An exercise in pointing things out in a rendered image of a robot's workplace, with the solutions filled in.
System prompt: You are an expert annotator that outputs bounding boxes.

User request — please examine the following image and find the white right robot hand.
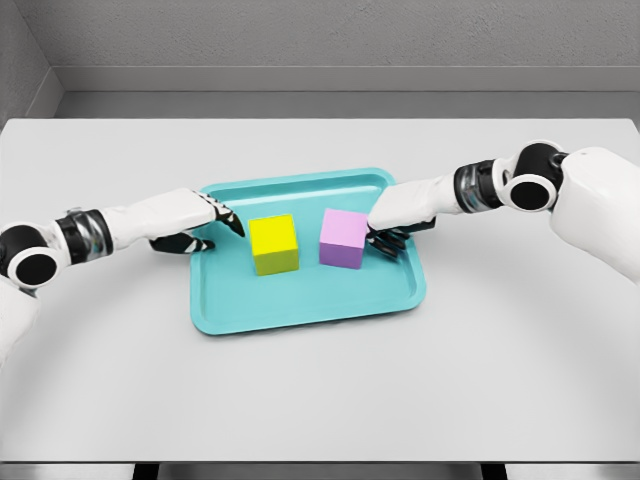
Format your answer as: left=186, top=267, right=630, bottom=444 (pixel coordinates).
left=365, top=178, right=438, bottom=260

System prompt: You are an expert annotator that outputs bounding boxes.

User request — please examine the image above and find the yellow cube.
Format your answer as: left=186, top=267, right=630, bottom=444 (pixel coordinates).
left=247, top=213, right=301, bottom=277

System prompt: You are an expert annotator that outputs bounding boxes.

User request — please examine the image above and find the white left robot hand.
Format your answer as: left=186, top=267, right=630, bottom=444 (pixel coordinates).
left=143, top=187, right=247, bottom=256

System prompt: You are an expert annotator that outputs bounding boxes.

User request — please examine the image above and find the purple cube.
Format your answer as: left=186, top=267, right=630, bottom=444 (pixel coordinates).
left=318, top=207, right=371, bottom=270

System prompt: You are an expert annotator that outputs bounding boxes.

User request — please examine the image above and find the teal rectangular tray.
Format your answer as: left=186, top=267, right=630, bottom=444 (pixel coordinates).
left=189, top=167, right=427, bottom=337

